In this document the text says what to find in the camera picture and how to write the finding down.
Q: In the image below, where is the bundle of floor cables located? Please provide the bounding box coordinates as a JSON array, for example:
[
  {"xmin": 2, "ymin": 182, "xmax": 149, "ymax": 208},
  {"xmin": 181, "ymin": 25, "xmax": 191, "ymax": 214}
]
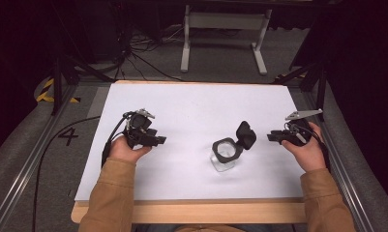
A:
[{"xmin": 113, "ymin": 23, "xmax": 241, "ymax": 82}]

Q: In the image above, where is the white metal stand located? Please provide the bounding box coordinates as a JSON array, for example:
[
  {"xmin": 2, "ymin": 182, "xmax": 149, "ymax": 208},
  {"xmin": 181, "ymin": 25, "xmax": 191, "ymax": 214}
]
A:
[{"xmin": 180, "ymin": 4, "xmax": 273, "ymax": 76}]

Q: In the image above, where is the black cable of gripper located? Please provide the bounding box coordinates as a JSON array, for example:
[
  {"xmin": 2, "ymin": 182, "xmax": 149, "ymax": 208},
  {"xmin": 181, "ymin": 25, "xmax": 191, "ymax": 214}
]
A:
[
  {"xmin": 286, "ymin": 122, "xmax": 331, "ymax": 172},
  {"xmin": 31, "ymin": 111, "xmax": 134, "ymax": 232}
]

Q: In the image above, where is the person's right hand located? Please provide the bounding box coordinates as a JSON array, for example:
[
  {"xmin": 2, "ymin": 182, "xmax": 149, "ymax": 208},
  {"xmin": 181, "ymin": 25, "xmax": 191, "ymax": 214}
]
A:
[{"xmin": 281, "ymin": 121, "xmax": 327, "ymax": 173}]

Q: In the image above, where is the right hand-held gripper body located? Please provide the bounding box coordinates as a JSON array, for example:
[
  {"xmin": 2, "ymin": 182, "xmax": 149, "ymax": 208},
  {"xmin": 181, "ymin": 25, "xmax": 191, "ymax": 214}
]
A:
[{"xmin": 280, "ymin": 108, "xmax": 324, "ymax": 148}]

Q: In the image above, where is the black tripod stand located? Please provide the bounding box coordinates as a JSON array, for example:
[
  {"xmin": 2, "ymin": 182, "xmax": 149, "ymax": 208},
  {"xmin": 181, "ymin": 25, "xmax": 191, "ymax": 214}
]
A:
[
  {"xmin": 50, "ymin": 47, "xmax": 115, "ymax": 116},
  {"xmin": 272, "ymin": 61, "xmax": 328, "ymax": 123}
]

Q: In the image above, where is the yellow black hazard tape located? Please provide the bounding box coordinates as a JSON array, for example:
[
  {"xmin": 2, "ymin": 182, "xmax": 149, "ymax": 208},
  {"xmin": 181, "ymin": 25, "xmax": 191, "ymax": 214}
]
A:
[{"xmin": 36, "ymin": 77, "xmax": 81, "ymax": 104}]

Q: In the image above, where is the white table mat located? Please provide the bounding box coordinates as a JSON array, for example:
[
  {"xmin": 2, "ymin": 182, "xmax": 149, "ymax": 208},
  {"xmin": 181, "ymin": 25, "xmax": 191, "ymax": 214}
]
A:
[{"xmin": 75, "ymin": 82, "xmax": 307, "ymax": 203}]

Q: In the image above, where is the person's left hand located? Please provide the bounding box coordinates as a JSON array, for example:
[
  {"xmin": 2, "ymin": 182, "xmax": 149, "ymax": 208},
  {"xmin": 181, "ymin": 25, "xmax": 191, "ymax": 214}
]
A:
[{"xmin": 108, "ymin": 135, "xmax": 153, "ymax": 163}]

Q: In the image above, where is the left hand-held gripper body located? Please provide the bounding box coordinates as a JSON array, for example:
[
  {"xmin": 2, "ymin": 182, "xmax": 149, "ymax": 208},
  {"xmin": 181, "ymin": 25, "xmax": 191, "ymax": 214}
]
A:
[{"xmin": 122, "ymin": 108, "xmax": 160, "ymax": 150}]

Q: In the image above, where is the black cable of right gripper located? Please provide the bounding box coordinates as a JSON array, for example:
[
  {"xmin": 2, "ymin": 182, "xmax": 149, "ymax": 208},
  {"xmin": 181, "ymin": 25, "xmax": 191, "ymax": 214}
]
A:
[{"xmin": 286, "ymin": 122, "xmax": 331, "ymax": 172}]

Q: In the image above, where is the clear jar with black lid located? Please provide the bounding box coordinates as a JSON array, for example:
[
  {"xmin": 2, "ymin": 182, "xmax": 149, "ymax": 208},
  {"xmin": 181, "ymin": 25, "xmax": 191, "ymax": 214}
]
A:
[{"xmin": 210, "ymin": 120, "xmax": 257, "ymax": 173}]

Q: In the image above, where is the aluminium rail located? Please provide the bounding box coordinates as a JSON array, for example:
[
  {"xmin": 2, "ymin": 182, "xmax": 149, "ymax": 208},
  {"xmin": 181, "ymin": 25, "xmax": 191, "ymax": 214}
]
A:
[
  {"xmin": 0, "ymin": 84, "xmax": 79, "ymax": 232},
  {"xmin": 302, "ymin": 90, "xmax": 376, "ymax": 232}
]

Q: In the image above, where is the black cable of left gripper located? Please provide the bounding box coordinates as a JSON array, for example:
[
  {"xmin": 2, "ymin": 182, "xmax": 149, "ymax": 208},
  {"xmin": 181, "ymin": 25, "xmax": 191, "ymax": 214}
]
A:
[{"xmin": 31, "ymin": 111, "xmax": 134, "ymax": 232}]

